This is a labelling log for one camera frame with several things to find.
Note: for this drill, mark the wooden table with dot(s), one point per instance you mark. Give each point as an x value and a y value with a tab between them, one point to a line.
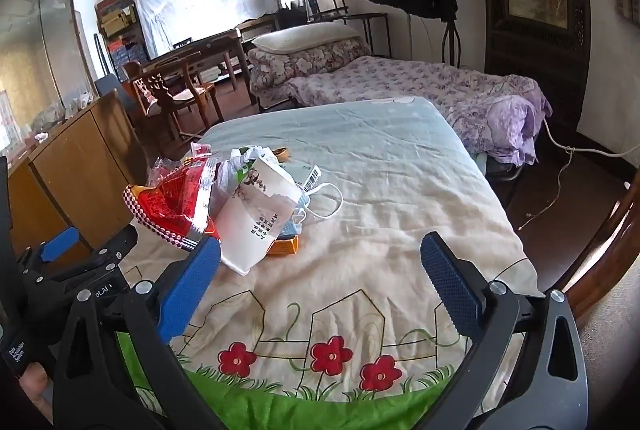
220	48

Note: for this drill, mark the wooden armchair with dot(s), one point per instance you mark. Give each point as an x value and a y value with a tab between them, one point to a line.
192	90

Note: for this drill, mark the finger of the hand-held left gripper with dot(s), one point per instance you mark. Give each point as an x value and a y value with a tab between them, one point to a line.
60	242
112	247

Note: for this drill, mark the blue face mask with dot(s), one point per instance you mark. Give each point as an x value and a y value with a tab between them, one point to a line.
300	216

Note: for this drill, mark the black metal side table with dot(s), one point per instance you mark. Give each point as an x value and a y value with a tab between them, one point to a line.
370	18

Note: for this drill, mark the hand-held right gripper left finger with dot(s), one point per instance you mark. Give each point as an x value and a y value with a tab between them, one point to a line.
190	282

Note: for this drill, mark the white hanging sheet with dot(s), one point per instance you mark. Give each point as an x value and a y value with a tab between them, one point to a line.
200	0

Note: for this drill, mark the crumpled white plastic bags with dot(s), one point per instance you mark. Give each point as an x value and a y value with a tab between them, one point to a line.
55	118

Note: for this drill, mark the wooden cabinet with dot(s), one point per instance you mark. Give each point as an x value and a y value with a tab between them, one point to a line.
75	160

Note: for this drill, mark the carved back wooden chair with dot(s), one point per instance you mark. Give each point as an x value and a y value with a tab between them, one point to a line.
152	98

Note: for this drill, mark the white green food bag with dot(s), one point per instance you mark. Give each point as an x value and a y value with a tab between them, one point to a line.
260	215

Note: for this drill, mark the white barcode box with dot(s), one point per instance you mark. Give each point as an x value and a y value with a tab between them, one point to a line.
305	175

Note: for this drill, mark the red snack bag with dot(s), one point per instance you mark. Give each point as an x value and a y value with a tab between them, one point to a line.
172	205

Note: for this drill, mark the purple floral bedsheet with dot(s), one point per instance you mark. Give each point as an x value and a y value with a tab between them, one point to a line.
425	85

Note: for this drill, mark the shelf with boxes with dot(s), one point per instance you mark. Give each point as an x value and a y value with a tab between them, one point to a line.
120	30

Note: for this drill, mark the folded floral quilt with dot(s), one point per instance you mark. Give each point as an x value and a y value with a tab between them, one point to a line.
305	63

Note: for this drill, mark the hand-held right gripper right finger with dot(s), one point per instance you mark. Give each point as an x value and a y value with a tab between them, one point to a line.
450	287

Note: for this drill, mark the person's left hand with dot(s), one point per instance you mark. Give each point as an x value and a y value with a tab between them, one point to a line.
32	382

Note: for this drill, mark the glass panel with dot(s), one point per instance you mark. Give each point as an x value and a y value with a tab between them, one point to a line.
35	35

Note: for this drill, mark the blue chair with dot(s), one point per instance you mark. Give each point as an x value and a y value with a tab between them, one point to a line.
107	85

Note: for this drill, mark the orange cardboard box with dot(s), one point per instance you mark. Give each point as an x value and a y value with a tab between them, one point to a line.
285	246

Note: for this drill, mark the plastic bag with red item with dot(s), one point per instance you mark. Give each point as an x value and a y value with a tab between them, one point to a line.
201	150

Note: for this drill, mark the white pillow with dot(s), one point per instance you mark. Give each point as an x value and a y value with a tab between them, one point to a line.
305	36

